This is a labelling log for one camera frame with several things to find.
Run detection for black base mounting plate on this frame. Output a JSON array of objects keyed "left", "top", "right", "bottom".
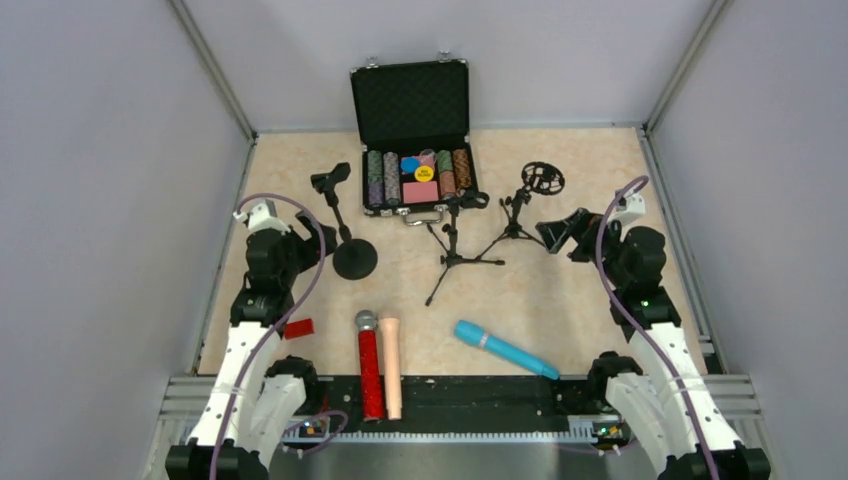
[{"left": 298, "top": 375, "right": 601, "bottom": 434}]

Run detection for orange brown chip stack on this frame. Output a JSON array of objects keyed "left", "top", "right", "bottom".
[{"left": 452, "top": 148, "right": 473, "bottom": 192}]

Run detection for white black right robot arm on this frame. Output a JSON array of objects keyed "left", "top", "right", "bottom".
[{"left": 536, "top": 208, "right": 772, "bottom": 479}]

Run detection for blue toy microphone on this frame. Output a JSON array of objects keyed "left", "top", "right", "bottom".
[{"left": 453, "top": 320, "right": 560, "bottom": 380}]

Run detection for black poker chip case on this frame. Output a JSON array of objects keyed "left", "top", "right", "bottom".
[{"left": 349, "top": 57, "right": 481, "bottom": 219}]

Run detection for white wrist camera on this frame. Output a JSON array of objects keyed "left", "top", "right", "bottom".
[
  {"left": 233, "top": 199, "right": 291, "bottom": 234},
  {"left": 608, "top": 189, "right": 646, "bottom": 227}
]

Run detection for green red chip stack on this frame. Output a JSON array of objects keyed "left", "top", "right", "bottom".
[{"left": 435, "top": 150, "right": 457, "bottom": 200}]

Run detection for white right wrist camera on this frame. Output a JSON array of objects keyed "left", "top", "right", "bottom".
[{"left": 608, "top": 189, "right": 646, "bottom": 227}]

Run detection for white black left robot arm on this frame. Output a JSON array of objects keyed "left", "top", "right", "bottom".
[{"left": 165, "top": 203, "right": 337, "bottom": 479}]

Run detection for blue dealer button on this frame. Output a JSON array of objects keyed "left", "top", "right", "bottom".
[{"left": 400, "top": 156, "right": 420, "bottom": 175}]

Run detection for red glitter microphone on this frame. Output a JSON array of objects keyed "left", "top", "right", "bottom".
[{"left": 354, "top": 310, "right": 385, "bottom": 421}]

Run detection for pink card deck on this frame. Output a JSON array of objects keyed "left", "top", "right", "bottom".
[{"left": 402, "top": 181, "right": 440, "bottom": 204}]

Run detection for peach pink microphone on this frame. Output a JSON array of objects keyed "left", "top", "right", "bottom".
[{"left": 379, "top": 317, "right": 403, "bottom": 421}]

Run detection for black tripod shock-mount stand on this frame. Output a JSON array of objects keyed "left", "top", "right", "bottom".
[{"left": 475, "top": 161, "right": 566, "bottom": 261}]

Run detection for yellow big blind button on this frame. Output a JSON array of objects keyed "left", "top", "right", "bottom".
[{"left": 414, "top": 165, "right": 435, "bottom": 183}]

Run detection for black round-base mic stand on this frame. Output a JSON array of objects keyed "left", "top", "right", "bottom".
[{"left": 310, "top": 162, "right": 378, "bottom": 281}]

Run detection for small red block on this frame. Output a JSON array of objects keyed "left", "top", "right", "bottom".
[{"left": 283, "top": 318, "right": 315, "bottom": 340}]

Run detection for black tripod clip mic stand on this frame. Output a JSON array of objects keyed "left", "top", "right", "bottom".
[{"left": 425, "top": 190, "right": 506, "bottom": 307}]

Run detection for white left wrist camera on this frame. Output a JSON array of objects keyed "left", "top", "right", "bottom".
[{"left": 233, "top": 199, "right": 291, "bottom": 234}]

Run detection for green poker chip stack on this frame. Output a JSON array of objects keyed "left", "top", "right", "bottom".
[{"left": 367, "top": 150, "right": 385, "bottom": 208}]

